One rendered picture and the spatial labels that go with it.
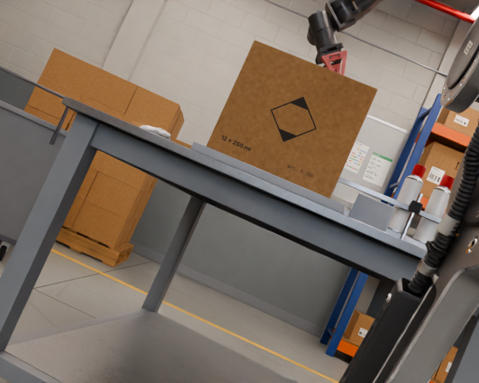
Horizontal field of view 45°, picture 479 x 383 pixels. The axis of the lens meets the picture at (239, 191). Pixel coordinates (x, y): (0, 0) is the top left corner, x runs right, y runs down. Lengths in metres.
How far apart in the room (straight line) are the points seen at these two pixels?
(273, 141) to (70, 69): 3.65
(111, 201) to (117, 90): 0.89
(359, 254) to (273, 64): 0.46
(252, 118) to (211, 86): 4.86
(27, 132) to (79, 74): 1.63
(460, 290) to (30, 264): 1.10
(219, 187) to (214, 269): 4.68
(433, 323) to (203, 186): 0.86
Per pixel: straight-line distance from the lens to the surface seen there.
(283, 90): 1.31
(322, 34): 1.59
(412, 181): 1.68
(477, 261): 0.46
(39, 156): 3.25
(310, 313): 5.99
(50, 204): 1.41
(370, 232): 1.21
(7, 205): 3.30
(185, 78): 6.21
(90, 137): 1.39
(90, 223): 4.65
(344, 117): 1.29
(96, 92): 4.74
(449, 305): 0.50
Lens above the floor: 0.72
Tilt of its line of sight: 3 degrees up
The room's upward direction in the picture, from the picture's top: 24 degrees clockwise
